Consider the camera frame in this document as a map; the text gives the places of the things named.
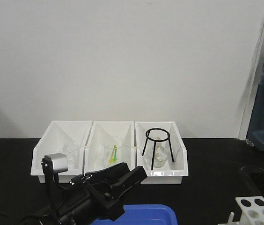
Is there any clear beaker with coloured spoons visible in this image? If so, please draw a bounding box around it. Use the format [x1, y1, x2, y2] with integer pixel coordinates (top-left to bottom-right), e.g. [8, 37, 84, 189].
[103, 136, 124, 168]

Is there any white storage bin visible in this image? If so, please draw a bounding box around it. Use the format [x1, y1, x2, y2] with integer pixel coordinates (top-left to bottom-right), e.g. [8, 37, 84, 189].
[30, 120, 93, 183]
[135, 121, 188, 185]
[83, 121, 136, 173]

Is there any clear glass flask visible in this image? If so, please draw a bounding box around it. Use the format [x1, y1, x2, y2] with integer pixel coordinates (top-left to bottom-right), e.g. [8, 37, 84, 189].
[143, 131, 170, 168]

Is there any clear beaker in left bin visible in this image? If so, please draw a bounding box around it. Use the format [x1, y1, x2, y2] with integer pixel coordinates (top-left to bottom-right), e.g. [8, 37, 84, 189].
[62, 143, 79, 166]

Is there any blue plastic tray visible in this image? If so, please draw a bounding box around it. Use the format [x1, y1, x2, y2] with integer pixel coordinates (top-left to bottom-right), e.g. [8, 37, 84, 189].
[92, 204, 178, 225]

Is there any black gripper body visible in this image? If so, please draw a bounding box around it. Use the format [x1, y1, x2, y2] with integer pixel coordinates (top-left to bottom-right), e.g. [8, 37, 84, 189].
[59, 173, 125, 225]

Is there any white test tube rack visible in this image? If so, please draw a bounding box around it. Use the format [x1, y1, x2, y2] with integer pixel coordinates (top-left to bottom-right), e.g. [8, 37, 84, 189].
[222, 196, 264, 225]

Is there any black wire tripod stand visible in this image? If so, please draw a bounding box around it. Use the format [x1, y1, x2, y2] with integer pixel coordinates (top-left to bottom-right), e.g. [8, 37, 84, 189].
[141, 128, 175, 170]

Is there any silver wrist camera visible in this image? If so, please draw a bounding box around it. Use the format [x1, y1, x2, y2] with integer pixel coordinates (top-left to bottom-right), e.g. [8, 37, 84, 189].
[44, 153, 69, 174]

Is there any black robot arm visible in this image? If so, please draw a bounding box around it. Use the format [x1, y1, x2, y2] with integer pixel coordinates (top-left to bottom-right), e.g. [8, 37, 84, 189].
[18, 163, 147, 225]

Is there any black lab sink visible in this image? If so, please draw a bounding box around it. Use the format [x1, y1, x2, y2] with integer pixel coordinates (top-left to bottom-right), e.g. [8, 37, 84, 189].
[239, 165, 264, 211]

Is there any middle white storage bin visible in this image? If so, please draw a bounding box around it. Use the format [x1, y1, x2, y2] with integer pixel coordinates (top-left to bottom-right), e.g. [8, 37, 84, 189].
[83, 121, 136, 173]

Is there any left white storage bin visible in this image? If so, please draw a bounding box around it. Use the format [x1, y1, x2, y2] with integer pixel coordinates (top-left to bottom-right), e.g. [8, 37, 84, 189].
[30, 120, 93, 183]

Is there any right white storage bin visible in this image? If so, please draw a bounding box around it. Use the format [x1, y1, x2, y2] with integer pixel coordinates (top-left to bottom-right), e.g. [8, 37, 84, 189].
[135, 121, 188, 185]

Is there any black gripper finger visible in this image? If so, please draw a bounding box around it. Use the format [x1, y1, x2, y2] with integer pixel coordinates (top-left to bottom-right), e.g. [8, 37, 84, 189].
[85, 162, 130, 185]
[110, 166, 147, 199]

